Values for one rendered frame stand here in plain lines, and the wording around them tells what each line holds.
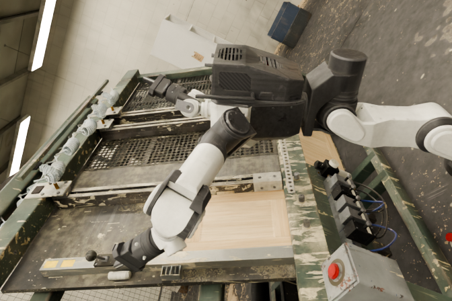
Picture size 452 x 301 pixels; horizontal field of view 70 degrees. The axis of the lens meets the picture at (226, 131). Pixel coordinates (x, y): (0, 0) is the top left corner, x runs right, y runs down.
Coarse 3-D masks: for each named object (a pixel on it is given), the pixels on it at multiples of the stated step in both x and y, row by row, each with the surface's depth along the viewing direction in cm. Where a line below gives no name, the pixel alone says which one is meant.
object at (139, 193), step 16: (224, 176) 148; (240, 176) 146; (256, 176) 145; (272, 176) 143; (48, 192) 151; (64, 192) 150; (80, 192) 155; (96, 192) 152; (112, 192) 150; (128, 192) 148; (144, 192) 148; (240, 192) 145; (64, 208) 156
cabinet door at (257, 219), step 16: (256, 192) 144; (272, 192) 142; (208, 208) 140; (224, 208) 139; (240, 208) 137; (256, 208) 136; (272, 208) 134; (208, 224) 132; (224, 224) 131; (240, 224) 130; (256, 224) 129; (272, 224) 127; (288, 224) 126; (192, 240) 126; (208, 240) 126; (224, 240) 124; (240, 240) 123; (256, 240) 122; (272, 240) 121; (288, 240) 120
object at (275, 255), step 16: (160, 256) 120; (176, 256) 119; (192, 256) 118; (208, 256) 117; (224, 256) 116; (240, 256) 115; (256, 256) 114; (272, 256) 113; (288, 256) 112; (48, 272) 123; (64, 272) 122; (80, 272) 122; (96, 272) 121
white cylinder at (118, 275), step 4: (112, 272) 118; (116, 272) 118; (120, 272) 118; (124, 272) 117; (128, 272) 117; (108, 276) 117; (112, 276) 117; (116, 276) 117; (120, 276) 117; (124, 276) 116; (128, 276) 117
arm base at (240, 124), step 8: (224, 112) 90; (232, 112) 92; (240, 112) 95; (224, 120) 88; (232, 120) 89; (240, 120) 92; (224, 128) 88; (232, 128) 88; (240, 128) 89; (248, 128) 92; (200, 136) 98; (232, 136) 88; (240, 136) 88; (248, 136) 92; (240, 144) 97; (232, 152) 100
